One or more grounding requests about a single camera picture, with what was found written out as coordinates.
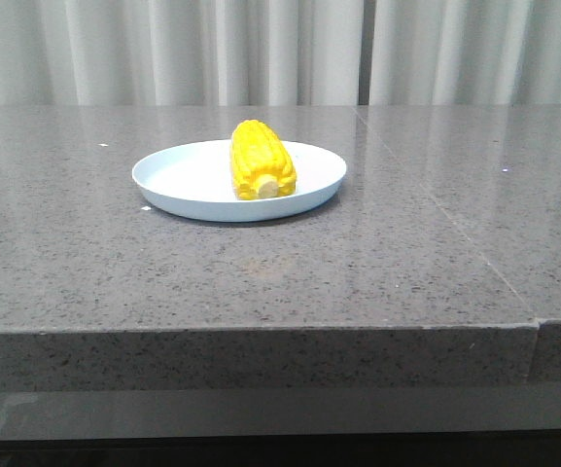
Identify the white pleated curtain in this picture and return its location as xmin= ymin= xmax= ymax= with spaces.
xmin=0 ymin=1 xmax=561 ymax=106

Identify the yellow corn cob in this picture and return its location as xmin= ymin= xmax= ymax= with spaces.
xmin=230 ymin=120 xmax=298 ymax=200

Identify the light blue round plate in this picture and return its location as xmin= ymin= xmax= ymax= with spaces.
xmin=132 ymin=139 xmax=347 ymax=223

